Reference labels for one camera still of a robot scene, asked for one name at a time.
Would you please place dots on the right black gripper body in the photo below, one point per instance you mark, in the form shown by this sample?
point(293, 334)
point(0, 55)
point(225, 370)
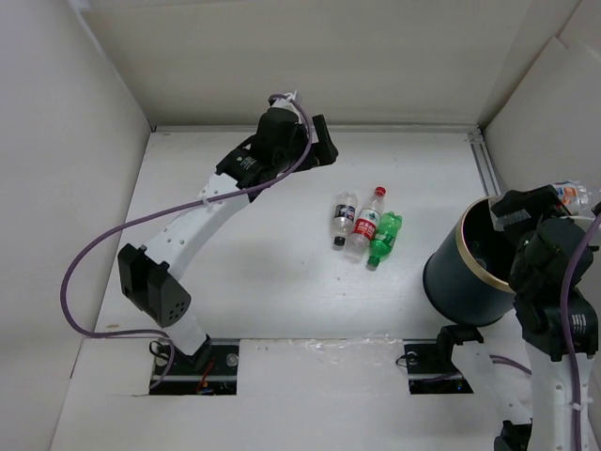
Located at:
point(532, 224)

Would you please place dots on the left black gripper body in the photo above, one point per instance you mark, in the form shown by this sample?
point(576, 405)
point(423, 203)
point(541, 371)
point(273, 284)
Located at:
point(291, 158)

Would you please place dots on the clear bottle blue orange label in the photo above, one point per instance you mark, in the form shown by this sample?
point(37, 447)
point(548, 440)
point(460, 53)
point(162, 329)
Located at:
point(579, 198)

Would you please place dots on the clear bottle black label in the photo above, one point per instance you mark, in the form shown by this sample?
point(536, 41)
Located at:
point(343, 218)

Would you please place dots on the clear bottle red label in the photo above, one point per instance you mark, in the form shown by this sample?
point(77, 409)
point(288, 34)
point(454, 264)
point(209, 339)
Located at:
point(366, 225)

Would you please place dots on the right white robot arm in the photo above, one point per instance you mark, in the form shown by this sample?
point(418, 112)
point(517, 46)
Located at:
point(523, 252)

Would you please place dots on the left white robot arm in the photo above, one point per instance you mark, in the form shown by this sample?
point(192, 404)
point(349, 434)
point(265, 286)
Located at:
point(149, 275)

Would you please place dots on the dark bin with gold rim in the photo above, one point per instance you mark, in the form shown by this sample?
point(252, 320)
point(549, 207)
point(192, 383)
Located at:
point(466, 279)

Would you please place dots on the green plastic bottle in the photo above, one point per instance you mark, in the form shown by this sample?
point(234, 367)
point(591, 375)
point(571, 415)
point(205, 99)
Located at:
point(384, 239)

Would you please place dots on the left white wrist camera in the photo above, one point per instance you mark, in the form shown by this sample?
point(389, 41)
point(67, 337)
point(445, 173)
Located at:
point(285, 101)

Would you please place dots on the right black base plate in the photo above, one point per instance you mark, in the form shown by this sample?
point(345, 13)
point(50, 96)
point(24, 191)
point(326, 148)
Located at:
point(429, 373)

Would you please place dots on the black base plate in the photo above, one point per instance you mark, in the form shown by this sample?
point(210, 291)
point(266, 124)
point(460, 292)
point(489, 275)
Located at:
point(218, 377)
point(429, 373)

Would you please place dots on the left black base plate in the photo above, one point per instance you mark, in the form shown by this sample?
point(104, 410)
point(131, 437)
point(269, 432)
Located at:
point(218, 377)

